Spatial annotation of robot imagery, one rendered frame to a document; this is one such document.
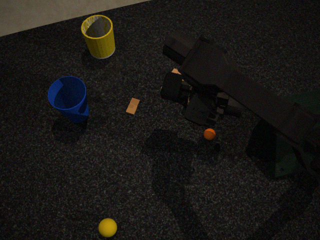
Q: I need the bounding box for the orange ball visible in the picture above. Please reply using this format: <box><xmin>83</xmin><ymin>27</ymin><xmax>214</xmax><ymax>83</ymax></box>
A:
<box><xmin>204</xmin><ymin>128</ymin><xmax>216</xmax><ymax>141</ymax></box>

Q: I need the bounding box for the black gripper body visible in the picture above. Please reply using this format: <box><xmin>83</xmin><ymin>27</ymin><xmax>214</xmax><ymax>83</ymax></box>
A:
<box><xmin>160</xmin><ymin>71</ymin><xmax>245</xmax><ymax>118</ymax></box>

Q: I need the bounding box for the yellow ball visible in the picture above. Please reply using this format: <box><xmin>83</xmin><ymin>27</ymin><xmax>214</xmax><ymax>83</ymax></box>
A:
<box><xmin>98</xmin><ymin>218</ymin><xmax>117</xmax><ymax>238</ymax></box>

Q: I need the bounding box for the yellow cup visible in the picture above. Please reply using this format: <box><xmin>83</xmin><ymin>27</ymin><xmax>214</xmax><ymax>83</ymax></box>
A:
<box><xmin>81</xmin><ymin>15</ymin><xmax>116</xmax><ymax>59</ymax></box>

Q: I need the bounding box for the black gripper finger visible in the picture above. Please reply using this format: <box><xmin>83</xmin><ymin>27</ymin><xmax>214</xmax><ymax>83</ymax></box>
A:
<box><xmin>173</xmin><ymin>80</ymin><xmax>189</xmax><ymax>109</ymax></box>
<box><xmin>215</xmin><ymin>101</ymin><xmax>227</xmax><ymax>115</ymax></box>

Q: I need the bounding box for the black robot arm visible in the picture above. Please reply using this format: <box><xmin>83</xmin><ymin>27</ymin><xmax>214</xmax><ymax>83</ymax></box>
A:
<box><xmin>162</xmin><ymin>29</ymin><xmax>320</xmax><ymax>180</ymax></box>

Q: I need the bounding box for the blue plastic cup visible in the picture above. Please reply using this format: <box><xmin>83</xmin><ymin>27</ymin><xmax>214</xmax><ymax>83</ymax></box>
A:
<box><xmin>48</xmin><ymin>76</ymin><xmax>89</xmax><ymax>123</ymax></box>

